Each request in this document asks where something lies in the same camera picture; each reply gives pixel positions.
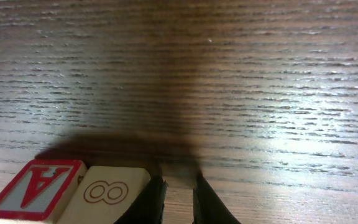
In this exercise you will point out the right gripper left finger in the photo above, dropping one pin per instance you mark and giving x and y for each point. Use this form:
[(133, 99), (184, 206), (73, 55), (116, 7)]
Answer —
[(148, 207)]

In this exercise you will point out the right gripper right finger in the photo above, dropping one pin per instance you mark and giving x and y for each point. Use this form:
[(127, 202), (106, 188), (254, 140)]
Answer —
[(208, 207)]

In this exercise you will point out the red letter U block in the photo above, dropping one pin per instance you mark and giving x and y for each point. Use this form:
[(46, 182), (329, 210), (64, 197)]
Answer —
[(104, 195)]

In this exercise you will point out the red letter A block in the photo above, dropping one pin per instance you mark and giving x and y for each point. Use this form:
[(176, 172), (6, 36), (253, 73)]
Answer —
[(40, 192)]

